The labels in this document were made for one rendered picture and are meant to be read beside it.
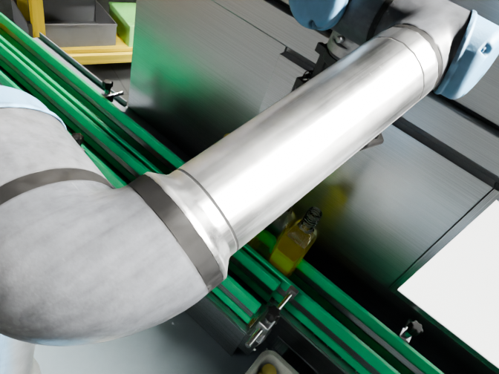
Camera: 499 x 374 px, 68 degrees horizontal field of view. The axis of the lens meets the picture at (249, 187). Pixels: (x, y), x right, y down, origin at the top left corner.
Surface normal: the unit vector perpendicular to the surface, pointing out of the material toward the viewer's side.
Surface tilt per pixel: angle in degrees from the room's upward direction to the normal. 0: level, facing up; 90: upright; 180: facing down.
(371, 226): 90
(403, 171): 90
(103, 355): 0
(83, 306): 65
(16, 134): 10
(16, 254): 38
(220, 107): 90
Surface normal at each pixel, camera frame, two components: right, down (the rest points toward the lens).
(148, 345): 0.29, -0.69
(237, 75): -0.59, 0.43
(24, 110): 0.48, -0.77
